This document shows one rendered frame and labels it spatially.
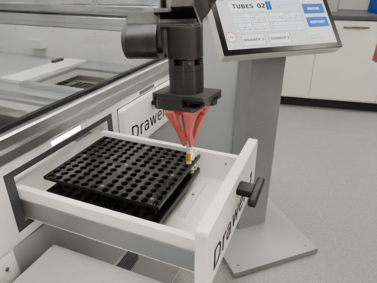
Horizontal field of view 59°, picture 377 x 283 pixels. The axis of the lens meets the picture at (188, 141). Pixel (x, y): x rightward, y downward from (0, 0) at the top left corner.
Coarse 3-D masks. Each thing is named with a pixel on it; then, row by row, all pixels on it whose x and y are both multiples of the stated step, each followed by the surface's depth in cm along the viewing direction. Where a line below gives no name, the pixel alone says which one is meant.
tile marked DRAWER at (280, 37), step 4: (280, 32) 125; (284, 32) 126; (288, 32) 126; (272, 36) 124; (276, 36) 124; (280, 36) 125; (284, 36) 125; (288, 36) 126; (272, 40) 123; (276, 40) 124; (280, 40) 124; (284, 40) 125; (288, 40) 125
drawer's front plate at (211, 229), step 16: (256, 144) 64; (240, 160) 57; (240, 176) 54; (224, 192) 48; (208, 208) 45; (224, 208) 47; (208, 224) 42; (224, 224) 48; (208, 240) 41; (224, 240) 50; (208, 256) 42; (208, 272) 44
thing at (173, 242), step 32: (64, 160) 66; (224, 160) 66; (32, 192) 54; (64, 224) 54; (96, 224) 50; (128, 224) 48; (160, 224) 47; (192, 224) 56; (160, 256) 48; (192, 256) 45
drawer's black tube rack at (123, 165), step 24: (96, 144) 69; (120, 144) 68; (144, 144) 68; (72, 168) 60; (96, 168) 59; (120, 168) 59; (144, 168) 59; (168, 168) 59; (72, 192) 58; (96, 192) 54; (120, 192) 53; (144, 192) 53; (144, 216) 53
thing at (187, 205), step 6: (204, 180) 66; (198, 186) 64; (204, 186) 65; (192, 192) 62; (198, 192) 62; (192, 198) 60; (186, 204) 59; (192, 204) 60; (180, 210) 57; (186, 210) 57; (180, 216) 57
